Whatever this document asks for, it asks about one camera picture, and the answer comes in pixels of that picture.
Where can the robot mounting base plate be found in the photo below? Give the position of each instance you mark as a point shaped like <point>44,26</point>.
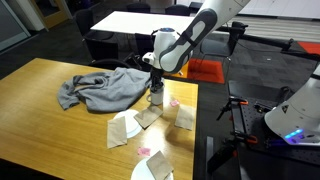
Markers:
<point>253,90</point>

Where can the black horizontal pole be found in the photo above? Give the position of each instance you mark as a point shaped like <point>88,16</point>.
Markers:
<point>276,43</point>

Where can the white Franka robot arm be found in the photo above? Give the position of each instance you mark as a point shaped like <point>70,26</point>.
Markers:
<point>176,50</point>

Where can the brown paper napkin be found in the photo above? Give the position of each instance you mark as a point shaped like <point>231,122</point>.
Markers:
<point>116,132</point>
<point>148,116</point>
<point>185,117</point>
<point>160,166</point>

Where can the wooden door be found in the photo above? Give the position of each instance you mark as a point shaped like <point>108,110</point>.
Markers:
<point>50,13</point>

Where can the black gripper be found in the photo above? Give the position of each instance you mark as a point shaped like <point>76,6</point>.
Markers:
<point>157,76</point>

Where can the white rectangular table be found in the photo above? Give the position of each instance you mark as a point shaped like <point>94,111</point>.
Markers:
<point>143,23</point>

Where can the white mug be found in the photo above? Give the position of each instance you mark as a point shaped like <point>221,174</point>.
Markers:
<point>156,97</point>

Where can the white plate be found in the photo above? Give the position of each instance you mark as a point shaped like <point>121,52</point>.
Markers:
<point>128,125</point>
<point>140,173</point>

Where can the flat metal bar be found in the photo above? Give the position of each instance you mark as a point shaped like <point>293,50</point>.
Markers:
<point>209,156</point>

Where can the grey hoodie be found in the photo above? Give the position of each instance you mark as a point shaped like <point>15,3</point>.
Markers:
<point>110,90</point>

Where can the pink sugar packet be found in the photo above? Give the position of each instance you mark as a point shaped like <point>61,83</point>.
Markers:
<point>174,103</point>
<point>144,151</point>

